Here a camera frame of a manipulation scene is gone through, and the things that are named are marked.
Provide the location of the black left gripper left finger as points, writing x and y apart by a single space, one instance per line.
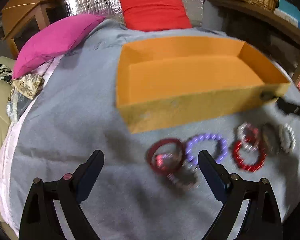
39 219

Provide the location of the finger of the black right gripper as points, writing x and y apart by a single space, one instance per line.
287 107

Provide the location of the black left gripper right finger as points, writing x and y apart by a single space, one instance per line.
262 218

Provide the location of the bronze metal bangle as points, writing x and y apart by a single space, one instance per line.
270 138

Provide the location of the black hair clip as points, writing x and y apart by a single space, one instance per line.
185 178

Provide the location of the dark red bangle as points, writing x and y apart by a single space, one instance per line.
166 163

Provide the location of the pink bed sheet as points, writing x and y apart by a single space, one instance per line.
6 157

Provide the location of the wooden shelf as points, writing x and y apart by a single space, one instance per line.
269 33

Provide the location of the grey blanket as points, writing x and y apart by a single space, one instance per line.
75 115

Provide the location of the patterned gold fabric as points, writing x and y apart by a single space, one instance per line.
29 85

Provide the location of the orange cardboard box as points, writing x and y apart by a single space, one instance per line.
170 81

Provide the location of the magenta pillow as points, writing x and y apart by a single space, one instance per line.
54 40

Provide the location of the red cushion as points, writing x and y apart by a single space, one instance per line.
155 15

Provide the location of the wooden side table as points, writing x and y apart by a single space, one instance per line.
17 15

